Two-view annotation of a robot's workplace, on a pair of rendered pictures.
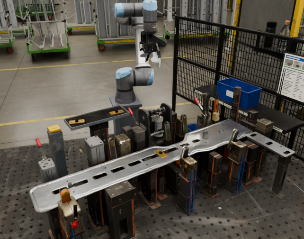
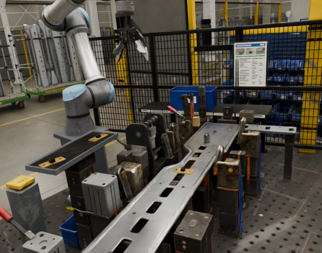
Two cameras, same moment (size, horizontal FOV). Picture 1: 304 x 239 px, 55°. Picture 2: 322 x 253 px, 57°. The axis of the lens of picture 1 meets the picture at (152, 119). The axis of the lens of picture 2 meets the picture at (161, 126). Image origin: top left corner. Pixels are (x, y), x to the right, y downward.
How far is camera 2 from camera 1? 84 cm
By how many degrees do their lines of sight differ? 30
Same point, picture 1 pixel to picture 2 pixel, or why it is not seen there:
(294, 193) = (300, 173)
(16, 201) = not seen: outside the picture
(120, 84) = (75, 107)
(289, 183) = not seen: hidden behind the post
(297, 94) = (257, 80)
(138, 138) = (143, 162)
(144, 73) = (102, 87)
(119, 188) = (195, 223)
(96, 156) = (112, 201)
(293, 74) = (248, 62)
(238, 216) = (286, 214)
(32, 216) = not seen: outside the picture
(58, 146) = (36, 212)
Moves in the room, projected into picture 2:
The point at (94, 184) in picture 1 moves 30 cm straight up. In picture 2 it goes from (146, 239) to (135, 141)
